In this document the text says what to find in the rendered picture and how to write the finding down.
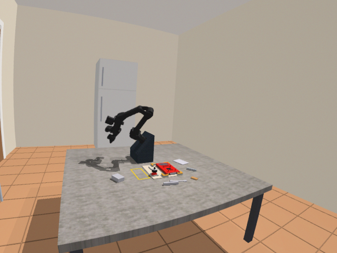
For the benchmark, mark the white rectangular patch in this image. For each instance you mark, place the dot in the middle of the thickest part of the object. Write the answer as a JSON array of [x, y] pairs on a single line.
[[181, 161]]

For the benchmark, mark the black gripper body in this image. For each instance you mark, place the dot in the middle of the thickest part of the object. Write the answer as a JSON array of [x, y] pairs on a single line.
[[114, 133]]

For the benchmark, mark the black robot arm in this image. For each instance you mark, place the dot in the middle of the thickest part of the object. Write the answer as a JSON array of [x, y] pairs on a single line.
[[135, 133]]

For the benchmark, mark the small white rectangular block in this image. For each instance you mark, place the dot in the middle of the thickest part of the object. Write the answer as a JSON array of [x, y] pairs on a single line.
[[118, 178]]

